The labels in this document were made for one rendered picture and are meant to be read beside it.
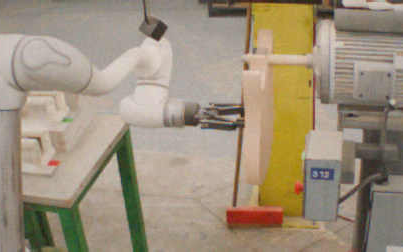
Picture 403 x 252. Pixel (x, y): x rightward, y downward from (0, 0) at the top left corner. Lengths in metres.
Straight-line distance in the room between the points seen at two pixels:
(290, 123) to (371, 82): 1.25
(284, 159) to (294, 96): 0.35
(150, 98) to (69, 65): 0.53
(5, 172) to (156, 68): 0.61
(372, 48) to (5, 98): 0.98
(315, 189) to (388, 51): 0.44
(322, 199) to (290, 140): 1.34
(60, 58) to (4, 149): 0.28
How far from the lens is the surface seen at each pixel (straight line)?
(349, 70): 1.59
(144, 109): 1.73
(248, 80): 1.48
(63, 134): 1.94
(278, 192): 3.00
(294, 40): 2.62
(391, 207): 1.72
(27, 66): 1.23
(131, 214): 2.34
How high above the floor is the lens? 1.86
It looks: 27 degrees down
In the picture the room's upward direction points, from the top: 4 degrees counter-clockwise
